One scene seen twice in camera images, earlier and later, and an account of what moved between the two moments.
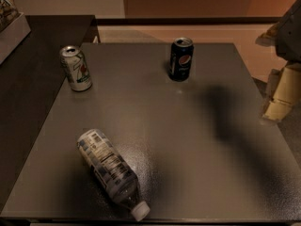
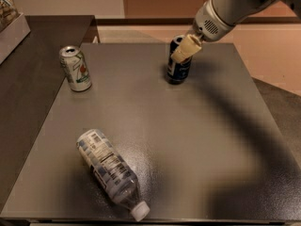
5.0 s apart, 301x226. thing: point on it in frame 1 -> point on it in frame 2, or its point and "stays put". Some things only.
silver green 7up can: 76,68 stays put
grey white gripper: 290,38 -> 206,27
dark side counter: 30,76 stays put
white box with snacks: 14,27 stays put
